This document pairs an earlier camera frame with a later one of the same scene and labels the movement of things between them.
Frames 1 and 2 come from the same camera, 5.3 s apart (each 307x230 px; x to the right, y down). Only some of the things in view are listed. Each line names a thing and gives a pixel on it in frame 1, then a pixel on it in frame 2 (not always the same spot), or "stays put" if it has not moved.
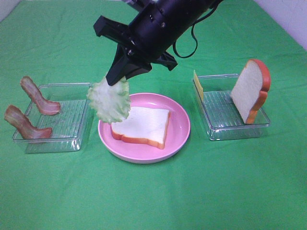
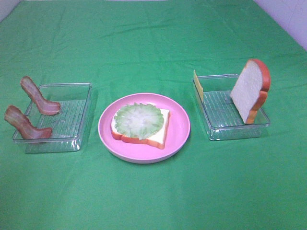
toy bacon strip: [13, 115] stays put
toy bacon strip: [47, 107] stays put
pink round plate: [178, 132] stays put
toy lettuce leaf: [111, 103] -> [140, 120]
